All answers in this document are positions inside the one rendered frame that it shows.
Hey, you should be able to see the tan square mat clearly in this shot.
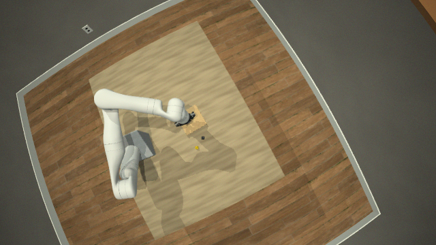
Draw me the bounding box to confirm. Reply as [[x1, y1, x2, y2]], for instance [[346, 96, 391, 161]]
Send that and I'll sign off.
[[182, 105, 207, 135]]

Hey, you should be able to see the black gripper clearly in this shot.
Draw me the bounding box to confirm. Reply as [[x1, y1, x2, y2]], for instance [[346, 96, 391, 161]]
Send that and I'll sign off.
[[174, 112, 195, 127]]

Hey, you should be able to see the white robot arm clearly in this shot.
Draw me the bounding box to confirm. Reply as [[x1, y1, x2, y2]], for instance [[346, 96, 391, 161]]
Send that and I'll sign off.
[[94, 88, 189, 199]]

